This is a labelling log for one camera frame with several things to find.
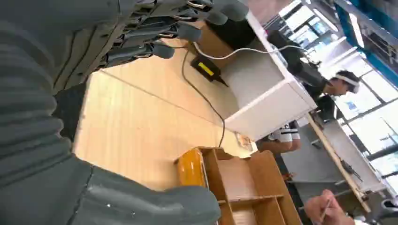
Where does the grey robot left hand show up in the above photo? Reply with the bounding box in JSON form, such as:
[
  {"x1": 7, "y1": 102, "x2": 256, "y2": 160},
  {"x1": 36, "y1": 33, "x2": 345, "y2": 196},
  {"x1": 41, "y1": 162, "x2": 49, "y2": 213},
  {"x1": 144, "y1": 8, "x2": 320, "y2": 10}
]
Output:
[{"x1": 0, "y1": 0, "x2": 249, "y2": 225}]

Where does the ribbed grey left arm sleeve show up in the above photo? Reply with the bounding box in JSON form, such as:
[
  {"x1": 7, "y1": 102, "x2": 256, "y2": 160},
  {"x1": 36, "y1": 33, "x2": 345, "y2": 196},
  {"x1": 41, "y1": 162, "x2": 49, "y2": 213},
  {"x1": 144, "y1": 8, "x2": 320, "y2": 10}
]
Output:
[{"x1": 0, "y1": 19, "x2": 73, "y2": 187}]

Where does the black device with yellow label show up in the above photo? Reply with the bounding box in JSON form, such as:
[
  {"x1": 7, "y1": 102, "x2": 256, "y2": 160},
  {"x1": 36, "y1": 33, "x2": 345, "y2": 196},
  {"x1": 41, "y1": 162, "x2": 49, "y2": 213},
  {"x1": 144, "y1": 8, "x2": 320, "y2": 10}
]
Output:
[{"x1": 190, "y1": 55, "x2": 230, "y2": 88}]

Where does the black block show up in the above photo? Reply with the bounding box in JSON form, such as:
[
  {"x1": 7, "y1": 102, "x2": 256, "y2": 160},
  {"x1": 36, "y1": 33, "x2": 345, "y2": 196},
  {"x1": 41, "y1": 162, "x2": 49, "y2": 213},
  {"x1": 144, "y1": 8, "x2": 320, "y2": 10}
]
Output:
[{"x1": 206, "y1": 18, "x2": 258, "y2": 50}]

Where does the glossy orange card stack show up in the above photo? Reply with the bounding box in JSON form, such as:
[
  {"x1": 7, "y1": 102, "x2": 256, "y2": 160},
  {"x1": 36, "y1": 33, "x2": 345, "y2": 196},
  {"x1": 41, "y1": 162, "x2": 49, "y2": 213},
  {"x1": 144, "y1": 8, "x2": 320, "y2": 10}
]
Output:
[{"x1": 176, "y1": 148, "x2": 208, "y2": 189}]

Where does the small printed card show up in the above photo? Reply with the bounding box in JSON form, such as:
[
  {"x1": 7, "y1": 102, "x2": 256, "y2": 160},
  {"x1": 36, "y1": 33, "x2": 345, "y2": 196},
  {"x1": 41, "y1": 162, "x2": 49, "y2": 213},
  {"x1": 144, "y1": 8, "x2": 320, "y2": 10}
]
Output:
[{"x1": 234, "y1": 131, "x2": 255, "y2": 153}]

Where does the white desk cabinet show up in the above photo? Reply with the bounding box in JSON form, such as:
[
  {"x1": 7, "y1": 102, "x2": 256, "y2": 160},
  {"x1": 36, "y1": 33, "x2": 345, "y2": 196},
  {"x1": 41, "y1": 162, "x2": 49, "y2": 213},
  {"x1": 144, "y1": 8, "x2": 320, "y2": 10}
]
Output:
[{"x1": 219, "y1": 11, "x2": 318, "y2": 142}]

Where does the person in striped shirt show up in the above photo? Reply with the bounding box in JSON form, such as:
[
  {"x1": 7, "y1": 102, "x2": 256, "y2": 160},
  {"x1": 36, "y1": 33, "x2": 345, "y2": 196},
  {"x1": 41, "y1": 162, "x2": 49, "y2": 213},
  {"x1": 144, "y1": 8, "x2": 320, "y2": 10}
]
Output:
[{"x1": 256, "y1": 120, "x2": 302, "y2": 174}]

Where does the person with white headset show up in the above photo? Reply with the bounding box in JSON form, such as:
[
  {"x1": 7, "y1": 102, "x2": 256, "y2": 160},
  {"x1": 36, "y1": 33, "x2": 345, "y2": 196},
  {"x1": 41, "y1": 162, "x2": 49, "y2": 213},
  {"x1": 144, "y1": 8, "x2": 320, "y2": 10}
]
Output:
[{"x1": 267, "y1": 29, "x2": 361, "y2": 100}]

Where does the wooden card box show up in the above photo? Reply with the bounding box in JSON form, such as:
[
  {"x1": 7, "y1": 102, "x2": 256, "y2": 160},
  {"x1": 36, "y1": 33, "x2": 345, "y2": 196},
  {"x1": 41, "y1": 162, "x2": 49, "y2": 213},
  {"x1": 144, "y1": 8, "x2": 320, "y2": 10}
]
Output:
[{"x1": 173, "y1": 146, "x2": 303, "y2": 225}]

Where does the long wood-edged table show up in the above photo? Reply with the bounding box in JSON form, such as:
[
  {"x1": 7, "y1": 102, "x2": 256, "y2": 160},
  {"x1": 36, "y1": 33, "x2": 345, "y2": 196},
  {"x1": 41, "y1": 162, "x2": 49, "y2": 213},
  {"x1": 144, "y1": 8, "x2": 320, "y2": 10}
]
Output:
[{"x1": 306, "y1": 113, "x2": 388, "y2": 215}]

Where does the black tool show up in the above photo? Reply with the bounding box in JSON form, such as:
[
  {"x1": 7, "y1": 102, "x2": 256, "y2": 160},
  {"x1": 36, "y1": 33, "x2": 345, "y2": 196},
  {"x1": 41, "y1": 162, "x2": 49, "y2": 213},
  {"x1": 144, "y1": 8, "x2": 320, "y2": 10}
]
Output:
[{"x1": 340, "y1": 159, "x2": 364, "y2": 183}]

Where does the person's hand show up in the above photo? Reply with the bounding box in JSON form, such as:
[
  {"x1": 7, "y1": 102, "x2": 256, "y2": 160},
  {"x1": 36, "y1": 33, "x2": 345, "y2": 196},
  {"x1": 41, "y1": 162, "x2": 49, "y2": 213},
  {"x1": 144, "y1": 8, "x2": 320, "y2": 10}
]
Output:
[{"x1": 304, "y1": 189, "x2": 357, "y2": 225}]

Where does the white cable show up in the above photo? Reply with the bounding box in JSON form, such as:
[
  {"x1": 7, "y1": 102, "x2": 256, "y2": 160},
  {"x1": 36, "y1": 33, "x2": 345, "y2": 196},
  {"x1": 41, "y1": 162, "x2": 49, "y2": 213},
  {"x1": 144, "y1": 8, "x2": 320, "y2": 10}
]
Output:
[{"x1": 192, "y1": 41, "x2": 309, "y2": 60}]

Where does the black cable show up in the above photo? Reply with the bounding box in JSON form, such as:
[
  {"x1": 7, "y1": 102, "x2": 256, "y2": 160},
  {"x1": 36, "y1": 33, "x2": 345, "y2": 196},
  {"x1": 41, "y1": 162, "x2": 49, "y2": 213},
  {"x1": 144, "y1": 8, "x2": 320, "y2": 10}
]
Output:
[{"x1": 181, "y1": 46, "x2": 226, "y2": 149}]

